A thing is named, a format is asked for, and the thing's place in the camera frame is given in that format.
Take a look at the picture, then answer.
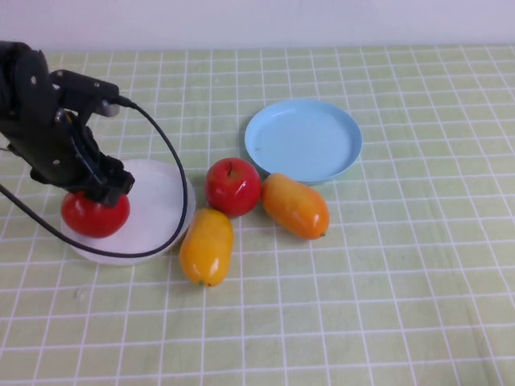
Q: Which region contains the red apple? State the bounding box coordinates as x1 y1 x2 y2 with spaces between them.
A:
60 191 131 239
204 157 262 218

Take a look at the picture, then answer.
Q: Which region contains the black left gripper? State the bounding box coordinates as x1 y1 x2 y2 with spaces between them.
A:
0 50 134 207

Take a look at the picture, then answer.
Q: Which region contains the yellow orange mango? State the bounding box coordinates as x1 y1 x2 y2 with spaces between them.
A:
178 207 235 288

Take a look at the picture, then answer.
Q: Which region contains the white plate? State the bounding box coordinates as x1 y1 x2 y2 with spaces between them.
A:
60 158 197 267

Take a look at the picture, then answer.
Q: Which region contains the green checked tablecloth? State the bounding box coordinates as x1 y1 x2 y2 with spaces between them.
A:
0 43 515 386

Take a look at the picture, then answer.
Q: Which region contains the black left camera cable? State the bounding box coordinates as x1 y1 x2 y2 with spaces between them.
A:
0 95 190 258

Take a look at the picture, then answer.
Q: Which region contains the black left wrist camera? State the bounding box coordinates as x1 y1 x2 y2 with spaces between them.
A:
47 70 121 118

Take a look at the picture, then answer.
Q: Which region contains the light blue plate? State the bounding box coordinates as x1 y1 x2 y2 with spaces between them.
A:
244 99 364 187

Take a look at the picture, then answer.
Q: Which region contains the orange reddish mango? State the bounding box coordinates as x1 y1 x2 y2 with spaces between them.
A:
262 172 331 241

